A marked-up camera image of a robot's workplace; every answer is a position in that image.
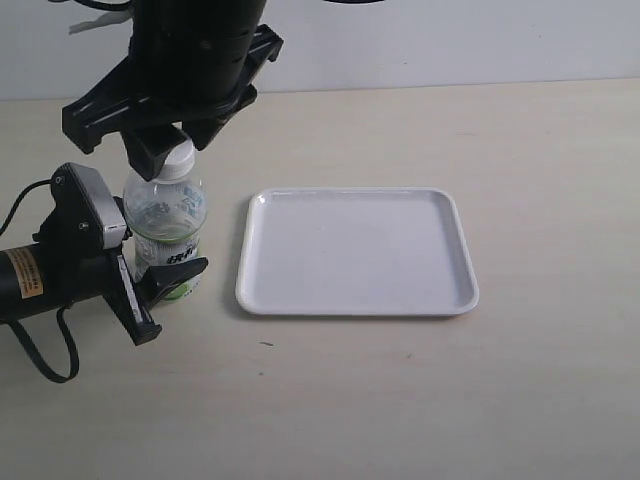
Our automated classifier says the clear plastic drink bottle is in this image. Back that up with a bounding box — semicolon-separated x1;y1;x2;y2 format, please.
123;172;207;280

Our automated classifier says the white bottle cap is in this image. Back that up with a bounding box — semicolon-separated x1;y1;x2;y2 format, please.
156;139;195;182

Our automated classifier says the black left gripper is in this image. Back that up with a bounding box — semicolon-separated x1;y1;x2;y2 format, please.
33;164;209;346

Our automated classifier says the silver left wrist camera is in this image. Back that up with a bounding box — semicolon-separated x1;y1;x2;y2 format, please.
68;163;125;250

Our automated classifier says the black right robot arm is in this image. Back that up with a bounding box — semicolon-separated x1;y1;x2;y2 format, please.
61;1;284;181

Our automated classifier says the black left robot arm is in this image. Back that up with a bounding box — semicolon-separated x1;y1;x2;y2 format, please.
1;163;208;345

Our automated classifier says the white rectangular plastic tray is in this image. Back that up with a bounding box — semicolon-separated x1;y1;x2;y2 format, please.
235;187;480;317

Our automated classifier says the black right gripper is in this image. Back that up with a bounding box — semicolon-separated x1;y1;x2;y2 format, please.
62;24;284;182

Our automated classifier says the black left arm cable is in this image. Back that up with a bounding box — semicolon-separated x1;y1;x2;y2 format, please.
0;180;80;384

